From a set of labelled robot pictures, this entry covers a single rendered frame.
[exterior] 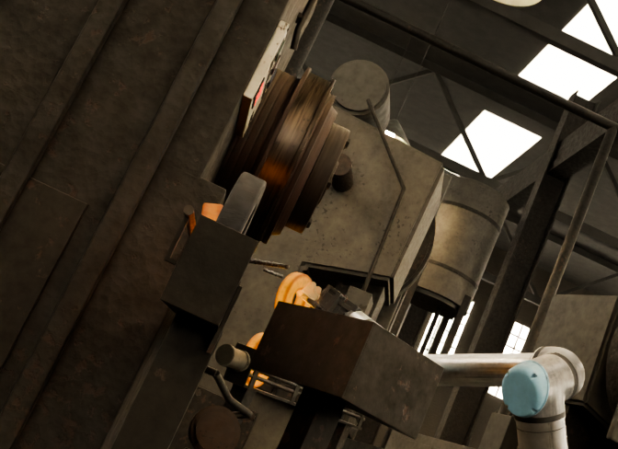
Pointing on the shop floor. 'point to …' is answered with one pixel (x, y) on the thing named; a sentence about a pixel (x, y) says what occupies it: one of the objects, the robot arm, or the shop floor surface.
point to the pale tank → (455, 260)
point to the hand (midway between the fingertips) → (297, 293)
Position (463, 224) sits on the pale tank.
